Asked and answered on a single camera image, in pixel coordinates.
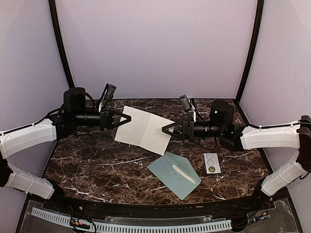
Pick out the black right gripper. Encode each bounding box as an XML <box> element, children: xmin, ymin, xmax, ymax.
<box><xmin>162</xmin><ymin>118</ymin><xmax>225</xmax><ymax>142</ymax></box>

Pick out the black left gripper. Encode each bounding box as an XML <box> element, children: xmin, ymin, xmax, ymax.
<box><xmin>73</xmin><ymin>106</ymin><xmax>131</xmax><ymax>131</ymax></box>

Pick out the white letter sheet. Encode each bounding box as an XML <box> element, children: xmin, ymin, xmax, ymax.
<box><xmin>172</xmin><ymin>165</ymin><xmax>196</xmax><ymax>184</ymax></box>

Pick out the light blue paper envelope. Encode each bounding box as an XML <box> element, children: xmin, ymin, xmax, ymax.
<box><xmin>148</xmin><ymin>152</ymin><xmax>201</xmax><ymax>200</ymax></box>

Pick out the white sticker seal sheet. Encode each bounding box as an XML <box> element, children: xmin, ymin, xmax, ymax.
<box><xmin>204</xmin><ymin>153</ymin><xmax>221</xmax><ymax>174</ymax></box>

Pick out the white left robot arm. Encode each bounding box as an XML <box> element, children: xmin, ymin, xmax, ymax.
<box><xmin>0</xmin><ymin>84</ymin><xmax>131</xmax><ymax>212</ymax></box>

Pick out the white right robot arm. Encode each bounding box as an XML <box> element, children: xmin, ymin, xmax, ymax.
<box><xmin>162</xmin><ymin>100</ymin><xmax>311</xmax><ymax>211</ymax></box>

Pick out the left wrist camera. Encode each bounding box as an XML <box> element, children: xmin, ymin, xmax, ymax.
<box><xmin>97</xmin><ymin>83</ymin><xmax>117</xmax><ymax>112</ymax></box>

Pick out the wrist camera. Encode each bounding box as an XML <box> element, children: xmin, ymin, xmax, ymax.
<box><xmin>97</xmin><ymin>83</ymin><xmax>117</xmax><ymax>112</ymax></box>
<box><xmin>179</xmin><ymin>95</ymin><xmax>199</xmax><ymax>122</ymax></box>

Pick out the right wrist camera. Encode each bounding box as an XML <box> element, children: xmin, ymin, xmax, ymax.
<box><xmin>179</xmin><ymin>95</ymin><xmax>199</xmax><ymax>122</ymax></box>

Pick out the white slotted cable duct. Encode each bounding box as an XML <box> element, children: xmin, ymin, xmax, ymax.
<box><xmin>31</xmin><ymin>207</ymin><xmax>232</xmax><ymax>233</ymax></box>

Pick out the black front rail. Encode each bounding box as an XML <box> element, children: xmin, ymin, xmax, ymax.
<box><xmin>48</xmin><ymin>189</ymin><xmax>290</xmax><ymax>220</ymax></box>

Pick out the black left corner post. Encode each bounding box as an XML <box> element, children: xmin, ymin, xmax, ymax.
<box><xmin>48</xmin><ymin>0</ymin><xmax>75</xmax><ymax>88</ymax></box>

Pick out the black corner post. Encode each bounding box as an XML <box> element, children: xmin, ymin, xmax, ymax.
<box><xmin>235</xmin><ymin>0</ymin><xmax>264</xmax><ymax>105</ymax></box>
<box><xmin>48</xmin><ymin>0</ymin><xmax>75</xmax><ymax>88</ymax></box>

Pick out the black right corner post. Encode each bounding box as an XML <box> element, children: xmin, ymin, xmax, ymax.
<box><xmin>235</xmin><ymin>0</ymin><xmax>264</xmax><ymax>105</ymax></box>

